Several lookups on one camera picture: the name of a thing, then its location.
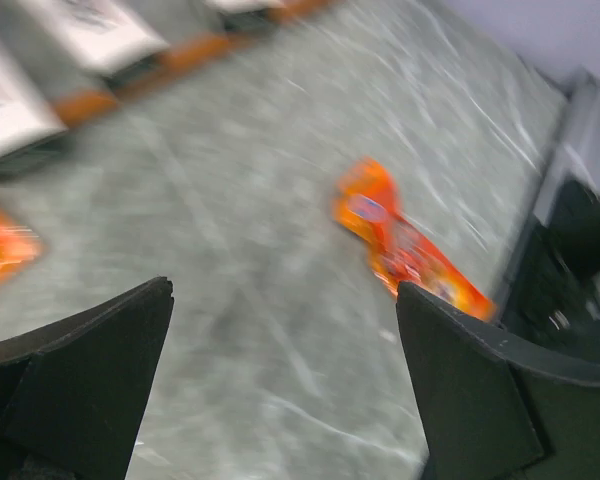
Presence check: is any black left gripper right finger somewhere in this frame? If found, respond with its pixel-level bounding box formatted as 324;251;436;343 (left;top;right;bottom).
396;283;600;480

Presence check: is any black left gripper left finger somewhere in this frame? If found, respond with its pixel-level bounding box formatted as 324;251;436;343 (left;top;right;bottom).
0;277;174;479

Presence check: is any orange BIC razor pack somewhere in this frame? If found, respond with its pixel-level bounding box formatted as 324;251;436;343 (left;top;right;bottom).
0;210;42;285
332;157;495;322

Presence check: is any white Harry's razor box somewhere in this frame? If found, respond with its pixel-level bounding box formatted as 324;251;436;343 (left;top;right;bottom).
203;0;286;33
19;0;169;79
0;40;68;177

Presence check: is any orange wooden shelf rack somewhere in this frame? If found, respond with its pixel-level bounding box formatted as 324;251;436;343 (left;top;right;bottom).
0;0;341;176

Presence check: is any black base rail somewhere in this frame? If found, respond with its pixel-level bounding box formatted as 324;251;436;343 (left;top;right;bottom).
495;72;600;364

